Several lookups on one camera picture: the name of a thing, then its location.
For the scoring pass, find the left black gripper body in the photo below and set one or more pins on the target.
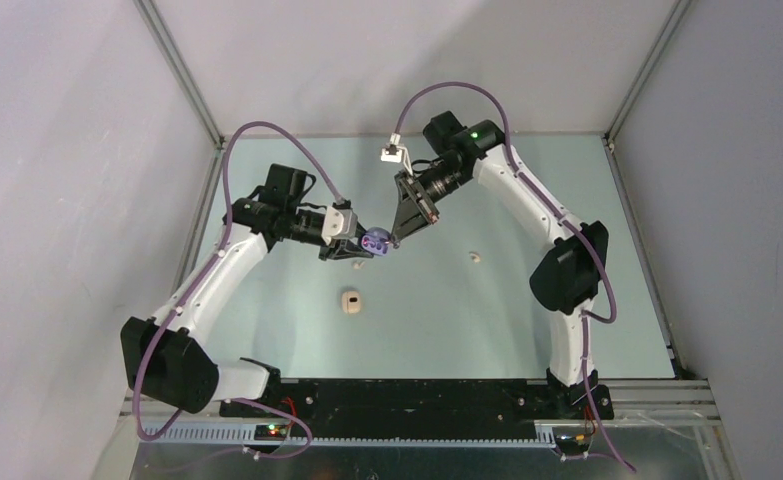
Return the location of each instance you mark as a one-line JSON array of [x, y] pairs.
[[302, 227]]

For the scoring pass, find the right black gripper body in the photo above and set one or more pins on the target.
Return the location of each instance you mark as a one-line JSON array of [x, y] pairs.
[[436, 183]]

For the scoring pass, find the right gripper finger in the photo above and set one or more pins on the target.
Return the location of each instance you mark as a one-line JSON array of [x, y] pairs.
[[408, 195], [407, 222]]

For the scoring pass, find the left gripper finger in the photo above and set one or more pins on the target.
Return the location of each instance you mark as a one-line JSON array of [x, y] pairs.
[[345, 246], [325, 254]]

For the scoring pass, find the purple earbud charging case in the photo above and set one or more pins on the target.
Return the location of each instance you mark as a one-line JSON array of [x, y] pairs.
[[379, 235]]

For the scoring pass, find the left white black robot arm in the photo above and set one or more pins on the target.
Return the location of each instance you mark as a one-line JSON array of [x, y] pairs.
[[165, 355]]

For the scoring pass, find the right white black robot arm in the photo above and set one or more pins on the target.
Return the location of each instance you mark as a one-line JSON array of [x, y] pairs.
[[571, 271]]

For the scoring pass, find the beige earbud charging case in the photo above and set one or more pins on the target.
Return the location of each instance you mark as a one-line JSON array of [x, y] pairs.
[[351, 302]]

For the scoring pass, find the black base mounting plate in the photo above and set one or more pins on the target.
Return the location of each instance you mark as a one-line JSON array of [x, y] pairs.
[[436, 409]]

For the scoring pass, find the left circuit board with LEDs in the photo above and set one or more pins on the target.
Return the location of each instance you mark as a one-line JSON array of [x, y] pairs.
[[271, 433]]

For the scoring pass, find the circuit board with leds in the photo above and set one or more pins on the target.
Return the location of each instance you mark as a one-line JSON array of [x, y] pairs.
[[271, 433], [572, 445]]

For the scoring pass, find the right circuit board with LEDs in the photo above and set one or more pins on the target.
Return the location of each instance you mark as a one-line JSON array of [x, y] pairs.
[[572, 445]]

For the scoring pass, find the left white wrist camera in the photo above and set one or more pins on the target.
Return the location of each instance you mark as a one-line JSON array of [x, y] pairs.
[[340, 223]]

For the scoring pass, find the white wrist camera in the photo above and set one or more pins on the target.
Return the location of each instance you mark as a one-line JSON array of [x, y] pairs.
[[340, 223], [396, 152]]

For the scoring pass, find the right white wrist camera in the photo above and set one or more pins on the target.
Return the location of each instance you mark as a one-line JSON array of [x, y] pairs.
[[396, 152]]

